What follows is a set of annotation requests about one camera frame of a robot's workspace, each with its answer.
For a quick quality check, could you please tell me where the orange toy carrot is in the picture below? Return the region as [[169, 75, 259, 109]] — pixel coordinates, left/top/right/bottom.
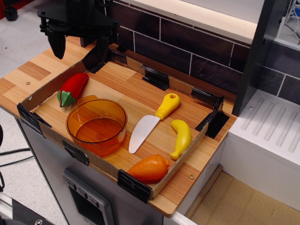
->
[[128, 155, 170, 184]]

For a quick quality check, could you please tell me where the black cable on floor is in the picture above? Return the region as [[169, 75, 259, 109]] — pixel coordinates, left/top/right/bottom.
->
[[0, 147, 35, 167]]

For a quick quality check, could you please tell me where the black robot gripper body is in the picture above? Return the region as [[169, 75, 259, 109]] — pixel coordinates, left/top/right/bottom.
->
[[37, 0, 120, 44]]

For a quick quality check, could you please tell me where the cardboard fence with black tape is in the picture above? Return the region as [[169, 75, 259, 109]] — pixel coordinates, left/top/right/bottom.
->
[[17, 48, 230, 203]]

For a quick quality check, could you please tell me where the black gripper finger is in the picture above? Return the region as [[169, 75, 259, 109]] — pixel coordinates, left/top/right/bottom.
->
[[96, 37, 110, 65], [48, 30, 66, 60]]

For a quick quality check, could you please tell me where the yellow-handled white toy knife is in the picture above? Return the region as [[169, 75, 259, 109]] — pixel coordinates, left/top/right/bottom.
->
[[128, 93, 180, 154]]

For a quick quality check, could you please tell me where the white toy sink drainboard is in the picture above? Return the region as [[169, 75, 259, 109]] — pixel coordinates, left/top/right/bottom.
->
[[227, 90, 300, 167]]

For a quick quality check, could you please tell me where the black chair caster wheel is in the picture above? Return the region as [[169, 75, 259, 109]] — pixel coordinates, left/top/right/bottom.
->
[[4, 6, 18, 21]]

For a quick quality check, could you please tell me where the orange transparent plastic pot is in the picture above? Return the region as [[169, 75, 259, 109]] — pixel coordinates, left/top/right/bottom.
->
[[66, 95, 128, 157]]

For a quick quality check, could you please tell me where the red toy chili pepper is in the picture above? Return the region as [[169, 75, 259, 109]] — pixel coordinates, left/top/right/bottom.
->
[[57, 73, 89, 107]]

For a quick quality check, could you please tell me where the yellow toy banana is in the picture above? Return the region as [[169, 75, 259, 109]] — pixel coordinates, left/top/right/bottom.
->
[[170, 120, 192, 160]]

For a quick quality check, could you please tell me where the grey toy oven front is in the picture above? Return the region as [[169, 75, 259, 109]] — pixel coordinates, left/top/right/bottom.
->
[[62, 169, 115, 225]]

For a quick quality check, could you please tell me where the dark grey vertical post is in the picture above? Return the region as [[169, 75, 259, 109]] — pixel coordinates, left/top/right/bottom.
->
[[232, 0, 289, 116]]

